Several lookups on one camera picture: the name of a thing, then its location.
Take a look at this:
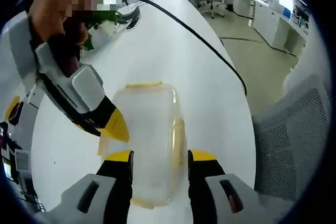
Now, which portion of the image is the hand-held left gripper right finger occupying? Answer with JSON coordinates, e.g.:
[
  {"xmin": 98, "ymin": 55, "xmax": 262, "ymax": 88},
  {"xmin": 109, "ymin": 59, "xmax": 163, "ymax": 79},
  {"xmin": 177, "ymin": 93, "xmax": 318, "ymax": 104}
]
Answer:
[{"xmin": 187, "ymin": 149, "xmax": 268, "ymax": 224}]

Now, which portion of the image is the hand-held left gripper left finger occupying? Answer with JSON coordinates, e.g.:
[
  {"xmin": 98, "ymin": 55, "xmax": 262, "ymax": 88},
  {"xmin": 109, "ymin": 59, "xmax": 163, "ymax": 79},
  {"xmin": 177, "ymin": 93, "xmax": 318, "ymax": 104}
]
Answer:
[{"xmin": 39, "ymin": 150, "xmax": 135, "ymax": 224}]

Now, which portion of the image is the clear container with yellow plastic buckles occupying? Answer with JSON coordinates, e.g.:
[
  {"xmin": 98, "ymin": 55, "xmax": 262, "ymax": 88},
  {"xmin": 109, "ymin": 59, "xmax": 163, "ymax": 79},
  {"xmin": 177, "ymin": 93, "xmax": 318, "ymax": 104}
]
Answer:
[{"xmin": 98, "ymin": 81, "xmax": 187, "ymax": 209}]

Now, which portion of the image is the person's right hand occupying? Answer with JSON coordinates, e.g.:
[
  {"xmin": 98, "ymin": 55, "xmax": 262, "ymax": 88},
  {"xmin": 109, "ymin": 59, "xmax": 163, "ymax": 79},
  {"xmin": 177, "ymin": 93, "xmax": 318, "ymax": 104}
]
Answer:
[{"xmin": 28, "ymin": 11, "xmax": 89, "ymax": 78}]

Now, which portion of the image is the white plant pot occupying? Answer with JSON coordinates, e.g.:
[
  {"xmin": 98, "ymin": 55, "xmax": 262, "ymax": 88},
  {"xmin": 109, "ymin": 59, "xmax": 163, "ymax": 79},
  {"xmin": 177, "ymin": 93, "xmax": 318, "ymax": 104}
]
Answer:
[{"xmin": 89, "ymin": 20, "xmax": 119, "ymax": 49}]

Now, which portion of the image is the green potted plant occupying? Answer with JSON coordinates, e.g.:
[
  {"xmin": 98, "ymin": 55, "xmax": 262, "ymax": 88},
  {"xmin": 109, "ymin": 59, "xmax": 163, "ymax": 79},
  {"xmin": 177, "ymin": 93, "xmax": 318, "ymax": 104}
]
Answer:
[{"xmin": 83, "ymin": 10, "xmax": 124, "ymax": 51}]

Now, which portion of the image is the small black object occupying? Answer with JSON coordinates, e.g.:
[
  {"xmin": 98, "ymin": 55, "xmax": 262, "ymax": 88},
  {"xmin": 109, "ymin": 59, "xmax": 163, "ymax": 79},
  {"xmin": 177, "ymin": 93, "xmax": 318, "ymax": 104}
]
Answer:
[{"xmin": 125, "ymin": 18, "xmax": 139, "ymax": 30}]

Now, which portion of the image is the grey curved object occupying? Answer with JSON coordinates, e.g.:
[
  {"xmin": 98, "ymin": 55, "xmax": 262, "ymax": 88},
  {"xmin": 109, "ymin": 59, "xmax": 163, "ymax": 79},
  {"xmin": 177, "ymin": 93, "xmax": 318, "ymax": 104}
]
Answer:
[{"xmin": 118, "ymin": 5, "xmax": 142, "ymax": 23}]

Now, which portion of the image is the grey mesh office chair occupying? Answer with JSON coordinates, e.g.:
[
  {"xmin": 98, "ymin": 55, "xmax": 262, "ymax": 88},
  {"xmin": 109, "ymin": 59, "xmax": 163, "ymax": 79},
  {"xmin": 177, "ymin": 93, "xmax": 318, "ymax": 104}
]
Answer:
[{"xmin": 251, "ymin": 73, "xmax": 332, "ymax": 204}]

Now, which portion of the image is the white office chair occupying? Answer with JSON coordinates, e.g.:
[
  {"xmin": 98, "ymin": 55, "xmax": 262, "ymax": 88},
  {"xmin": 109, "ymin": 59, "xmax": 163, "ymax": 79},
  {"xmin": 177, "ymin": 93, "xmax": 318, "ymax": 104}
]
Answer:
[{"xmin": 202, "ymin": 0, "xmax": 234, "ymax": 19}]

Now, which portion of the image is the white long cabinet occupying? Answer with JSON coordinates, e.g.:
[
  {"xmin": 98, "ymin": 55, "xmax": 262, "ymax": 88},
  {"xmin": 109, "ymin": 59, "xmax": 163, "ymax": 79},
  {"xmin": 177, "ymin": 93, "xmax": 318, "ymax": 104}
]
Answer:
[{"xmin": 233, "ymin": 0, "xmax": 308, "ymax": 57}]

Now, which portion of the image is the black cable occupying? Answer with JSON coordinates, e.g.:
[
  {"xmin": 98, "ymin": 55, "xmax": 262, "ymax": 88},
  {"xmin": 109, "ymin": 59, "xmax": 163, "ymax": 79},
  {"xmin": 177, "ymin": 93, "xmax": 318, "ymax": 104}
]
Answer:
[{"xmin": 122, "ymin": 0, "xmax": 248, "ymax": 97}]

